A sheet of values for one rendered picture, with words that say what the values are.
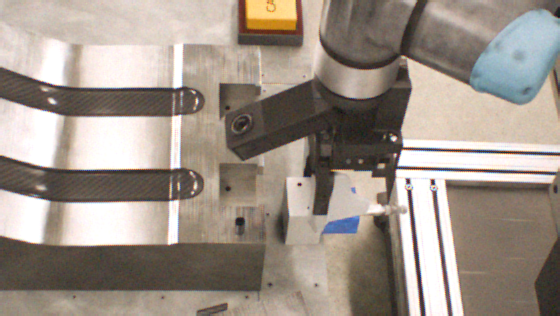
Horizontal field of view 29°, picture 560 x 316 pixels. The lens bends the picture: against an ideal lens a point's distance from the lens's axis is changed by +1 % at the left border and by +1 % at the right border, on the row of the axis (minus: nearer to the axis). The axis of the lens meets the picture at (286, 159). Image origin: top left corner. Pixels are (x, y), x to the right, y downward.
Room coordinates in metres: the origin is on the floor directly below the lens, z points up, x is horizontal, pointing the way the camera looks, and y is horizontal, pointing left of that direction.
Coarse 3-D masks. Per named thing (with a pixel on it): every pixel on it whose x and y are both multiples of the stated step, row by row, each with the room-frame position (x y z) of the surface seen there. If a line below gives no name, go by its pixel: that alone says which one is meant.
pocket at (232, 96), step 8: (224, 88) 0.76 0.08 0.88; (232, 88) 0.76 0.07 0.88; (240, 88) 0.76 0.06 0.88; (248, 88) 0.76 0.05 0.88; (256, 88) 0.76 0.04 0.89; (224, 96) 0.76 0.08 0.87; (232, 96) 0.76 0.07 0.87; (240, 96) 0.76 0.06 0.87; (248, 96) 0.76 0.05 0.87; (256, 96) 0.76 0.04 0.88; (224, 104) 0.75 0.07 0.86; (232, 104) 0.75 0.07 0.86; (240, 104) 0.75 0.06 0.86; (248, 104) 0.75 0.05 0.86; (224, 112) 0.74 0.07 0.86; (224, 120) 0.73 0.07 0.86
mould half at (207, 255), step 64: (0, 64) 0.72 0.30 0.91; (64, 64) 0.75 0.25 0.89; (128, 64) 0.77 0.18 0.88; (192, 64) 0.78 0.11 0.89; (256, 64) 0.79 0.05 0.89; (0, 128) 0.64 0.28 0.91; (64, 128) 0.67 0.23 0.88; (128, 128) 0.68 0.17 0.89; (192, 128) 0.69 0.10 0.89; (0, 192) 0.57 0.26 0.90; (0, 256) 0.52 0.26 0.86; (64, 256) 0.53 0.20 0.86; (128, 256) 0.54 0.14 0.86; (192, 256) 0.55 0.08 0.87; (256, 256) 0.56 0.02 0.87
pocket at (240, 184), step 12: (228, 168) 0.65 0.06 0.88; (240, 168) 0.65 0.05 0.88; (252, 168) 0.65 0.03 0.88; (228, 180) 0.65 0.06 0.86; (240, 180) 0.65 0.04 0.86; (252, 180) 0.65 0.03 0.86; (228, 192) 0.63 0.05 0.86; (240, 192) 0.64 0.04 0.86; (252, 192) 0.64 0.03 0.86; (228, 204) 0.62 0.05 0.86; (240, 204) 0.62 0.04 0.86; (252, 204) 0.62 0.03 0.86
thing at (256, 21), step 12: (252, 0) 0.94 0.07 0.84; (264, 0) 0.94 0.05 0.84; (276, 0) 0.95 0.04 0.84; (288, 0) 0.95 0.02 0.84; (252, 12) 0.92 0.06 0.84; (264, 12) 0.92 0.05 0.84; (276, 12) 0.93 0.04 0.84; (288, 12) 0.93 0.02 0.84; (252, 24) 0.91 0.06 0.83; (264, 24) 0.91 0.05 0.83; (276, 24) 0.92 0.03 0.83; (288, 24) 0.92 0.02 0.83
